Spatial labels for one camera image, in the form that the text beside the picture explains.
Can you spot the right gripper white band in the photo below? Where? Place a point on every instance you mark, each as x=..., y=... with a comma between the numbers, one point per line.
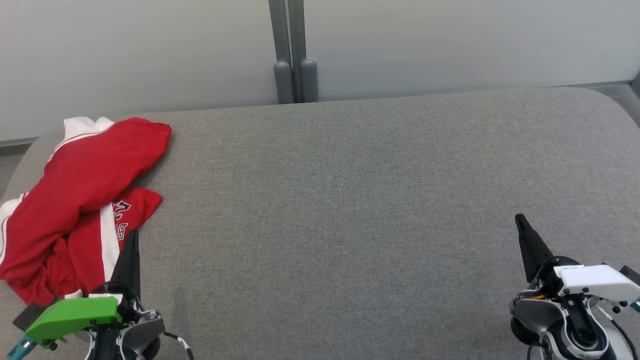
x=595, y=280

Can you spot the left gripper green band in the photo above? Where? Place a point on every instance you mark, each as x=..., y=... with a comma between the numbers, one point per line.
x=75, y=315

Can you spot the red basketball jersey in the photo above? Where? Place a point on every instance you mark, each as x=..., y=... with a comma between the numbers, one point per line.
x=85, y=175

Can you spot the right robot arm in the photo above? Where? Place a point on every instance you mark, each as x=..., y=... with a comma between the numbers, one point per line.
x=535, y=312

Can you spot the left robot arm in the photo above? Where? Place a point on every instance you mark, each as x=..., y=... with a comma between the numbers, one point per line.
x=142, y=332

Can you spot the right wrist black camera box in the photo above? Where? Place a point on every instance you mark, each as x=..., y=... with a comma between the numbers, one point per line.
x=631, y=275

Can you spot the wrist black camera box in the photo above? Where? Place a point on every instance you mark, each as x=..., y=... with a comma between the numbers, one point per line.
x=631, y=275
x=29, y=316

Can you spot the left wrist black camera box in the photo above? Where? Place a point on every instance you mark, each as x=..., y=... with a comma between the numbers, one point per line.
x=29, y=316

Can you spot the grey partition post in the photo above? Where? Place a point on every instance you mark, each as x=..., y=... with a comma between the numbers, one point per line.
x=283, y=80
x=309, y=80

